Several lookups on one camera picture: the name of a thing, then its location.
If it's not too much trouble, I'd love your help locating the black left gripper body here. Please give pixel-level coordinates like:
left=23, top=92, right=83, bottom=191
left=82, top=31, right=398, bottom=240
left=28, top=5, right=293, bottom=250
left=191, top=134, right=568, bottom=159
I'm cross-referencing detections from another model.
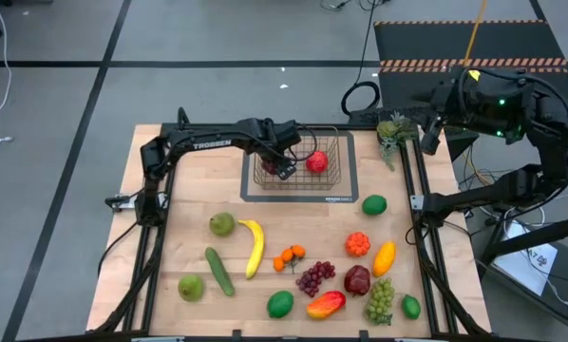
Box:
left=250, top=119, right=304, bottom=158

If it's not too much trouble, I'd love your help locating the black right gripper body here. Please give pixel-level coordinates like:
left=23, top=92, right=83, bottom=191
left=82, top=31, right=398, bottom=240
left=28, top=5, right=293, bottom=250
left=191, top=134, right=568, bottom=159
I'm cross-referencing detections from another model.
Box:
left=457, top=68, right=535, bottom=143

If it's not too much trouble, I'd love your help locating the bright red round fruit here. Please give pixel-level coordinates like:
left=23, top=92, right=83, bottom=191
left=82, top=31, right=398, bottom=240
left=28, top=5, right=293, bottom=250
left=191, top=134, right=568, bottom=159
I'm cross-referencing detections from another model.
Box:
left=305, top=150, right=330, bottom=175

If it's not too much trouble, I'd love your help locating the green pear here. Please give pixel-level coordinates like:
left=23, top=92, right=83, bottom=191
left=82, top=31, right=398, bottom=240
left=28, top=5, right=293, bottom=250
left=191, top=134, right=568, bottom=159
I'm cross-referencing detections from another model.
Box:
left=177, top=274, right=205, bottom=303
left=208, top=211, right=237, bottom=238

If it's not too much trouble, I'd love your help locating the yellow banana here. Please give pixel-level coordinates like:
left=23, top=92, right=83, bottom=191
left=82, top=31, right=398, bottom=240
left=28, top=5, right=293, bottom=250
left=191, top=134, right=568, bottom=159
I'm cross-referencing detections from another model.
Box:
left=237, top=218, right=266, bottom=280

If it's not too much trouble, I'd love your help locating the orange tangerine bunch with stems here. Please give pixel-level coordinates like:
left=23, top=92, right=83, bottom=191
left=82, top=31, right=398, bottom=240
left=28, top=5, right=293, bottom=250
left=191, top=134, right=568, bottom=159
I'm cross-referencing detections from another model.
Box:
left=272, top=244, right=308, bottom=275

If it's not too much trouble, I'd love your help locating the orange-red mini pumpkin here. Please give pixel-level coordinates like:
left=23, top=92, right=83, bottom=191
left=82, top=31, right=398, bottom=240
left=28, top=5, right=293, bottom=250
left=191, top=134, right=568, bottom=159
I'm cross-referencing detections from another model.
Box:
left=344, top=231, right=372, bottom=258

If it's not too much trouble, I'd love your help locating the green cucumber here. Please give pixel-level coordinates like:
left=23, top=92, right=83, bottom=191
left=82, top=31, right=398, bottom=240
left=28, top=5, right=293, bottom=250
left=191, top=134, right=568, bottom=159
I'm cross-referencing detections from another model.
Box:
left=204, top=246, right=237, bottom=298

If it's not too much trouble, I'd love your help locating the yellow-orange mango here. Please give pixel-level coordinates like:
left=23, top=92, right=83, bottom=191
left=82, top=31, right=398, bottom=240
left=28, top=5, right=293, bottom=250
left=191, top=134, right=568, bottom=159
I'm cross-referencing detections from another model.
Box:
left=371, top=240, right=398, bottom=278

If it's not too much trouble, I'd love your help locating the large green lime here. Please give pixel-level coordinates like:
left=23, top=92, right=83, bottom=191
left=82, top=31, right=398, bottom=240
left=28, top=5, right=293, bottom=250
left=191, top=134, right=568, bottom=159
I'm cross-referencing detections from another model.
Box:
left=266, top=290, right=295, bottom=320

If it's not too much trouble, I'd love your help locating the red and yellow mango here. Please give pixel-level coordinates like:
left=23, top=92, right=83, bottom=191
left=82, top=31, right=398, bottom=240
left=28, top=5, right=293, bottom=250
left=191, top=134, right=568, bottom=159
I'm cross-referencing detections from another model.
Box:
left=305, top=290, right=348, bottom=321

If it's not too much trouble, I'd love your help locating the black-bordered silicone baking mat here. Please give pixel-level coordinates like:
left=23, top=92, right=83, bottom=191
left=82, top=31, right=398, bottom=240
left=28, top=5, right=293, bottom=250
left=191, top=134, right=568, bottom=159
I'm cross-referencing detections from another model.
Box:
left=239, top=130, right=360, bottom=204

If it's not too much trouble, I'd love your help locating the green succulent plant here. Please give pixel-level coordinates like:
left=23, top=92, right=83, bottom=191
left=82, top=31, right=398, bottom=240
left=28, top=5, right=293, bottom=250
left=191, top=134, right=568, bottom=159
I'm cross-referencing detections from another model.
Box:
left=376, top=111, right=416, bottom=172

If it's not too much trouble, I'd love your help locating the black hazard-striped floor mat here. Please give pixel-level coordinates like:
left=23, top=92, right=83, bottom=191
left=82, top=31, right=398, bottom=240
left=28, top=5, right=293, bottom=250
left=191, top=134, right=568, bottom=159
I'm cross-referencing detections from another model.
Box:
left=373, top=19, right=568, bottom=125

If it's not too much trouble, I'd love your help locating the red grape bunch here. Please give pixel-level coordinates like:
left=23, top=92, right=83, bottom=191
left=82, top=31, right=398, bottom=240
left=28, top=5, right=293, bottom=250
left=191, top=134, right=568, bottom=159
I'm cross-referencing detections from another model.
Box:
left=295, top=260, right=337, bottom=298

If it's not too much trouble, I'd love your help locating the black metal stand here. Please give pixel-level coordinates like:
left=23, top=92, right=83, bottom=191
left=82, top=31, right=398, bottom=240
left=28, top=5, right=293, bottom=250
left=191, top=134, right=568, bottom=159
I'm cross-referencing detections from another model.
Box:
left=476, top=216, right=568, bottom=333

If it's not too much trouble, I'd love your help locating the white paper sheet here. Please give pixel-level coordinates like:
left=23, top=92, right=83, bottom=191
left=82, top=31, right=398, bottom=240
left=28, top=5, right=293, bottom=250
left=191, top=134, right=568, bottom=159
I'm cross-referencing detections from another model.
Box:
left=492, top=220, right=559, bottom=295

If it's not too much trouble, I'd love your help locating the green grape bunch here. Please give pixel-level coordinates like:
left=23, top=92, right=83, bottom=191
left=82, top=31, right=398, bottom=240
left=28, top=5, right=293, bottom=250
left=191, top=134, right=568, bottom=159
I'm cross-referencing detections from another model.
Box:
left=363, top=276, right=396, bottom=327

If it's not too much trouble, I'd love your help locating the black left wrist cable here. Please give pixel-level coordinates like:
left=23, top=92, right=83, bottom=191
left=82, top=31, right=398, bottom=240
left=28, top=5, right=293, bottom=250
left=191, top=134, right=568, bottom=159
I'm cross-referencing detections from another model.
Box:
left=291, top=123, right=319, bottom=162

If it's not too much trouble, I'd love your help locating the metal wire basket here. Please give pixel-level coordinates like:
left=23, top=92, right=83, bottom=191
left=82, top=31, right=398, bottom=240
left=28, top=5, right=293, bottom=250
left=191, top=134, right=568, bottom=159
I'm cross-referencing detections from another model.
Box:
left=253, top=125, right=342, bottom=191

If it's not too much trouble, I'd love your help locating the yellow hanging cable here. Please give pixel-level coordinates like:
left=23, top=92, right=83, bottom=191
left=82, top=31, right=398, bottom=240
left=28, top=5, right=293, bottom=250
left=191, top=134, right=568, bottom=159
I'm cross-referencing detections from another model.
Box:
left=462, top=0, right=488, bottom=82

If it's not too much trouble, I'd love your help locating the black aluminium table frame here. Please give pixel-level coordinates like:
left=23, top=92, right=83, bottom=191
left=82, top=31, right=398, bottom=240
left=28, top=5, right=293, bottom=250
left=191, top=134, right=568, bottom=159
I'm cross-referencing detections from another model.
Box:
left=91, top=106, right=492, bottom=342

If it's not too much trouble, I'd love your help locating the black hanging cable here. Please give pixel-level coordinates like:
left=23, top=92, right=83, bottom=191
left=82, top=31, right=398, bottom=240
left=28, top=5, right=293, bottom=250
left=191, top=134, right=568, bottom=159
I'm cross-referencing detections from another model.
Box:
left=339, top=0, right=381, bottom=118

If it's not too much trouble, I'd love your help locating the black cable bundle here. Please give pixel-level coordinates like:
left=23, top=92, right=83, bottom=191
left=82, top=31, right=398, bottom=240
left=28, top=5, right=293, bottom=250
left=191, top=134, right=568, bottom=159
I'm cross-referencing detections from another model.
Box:
left=319, top=0, right=389, bottom=11

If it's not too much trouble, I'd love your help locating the silver frame bracket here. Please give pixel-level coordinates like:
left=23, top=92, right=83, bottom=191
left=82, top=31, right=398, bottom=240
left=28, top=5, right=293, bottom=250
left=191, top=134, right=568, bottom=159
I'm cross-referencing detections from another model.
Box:
left=130, top=335, right=186, bottom=342

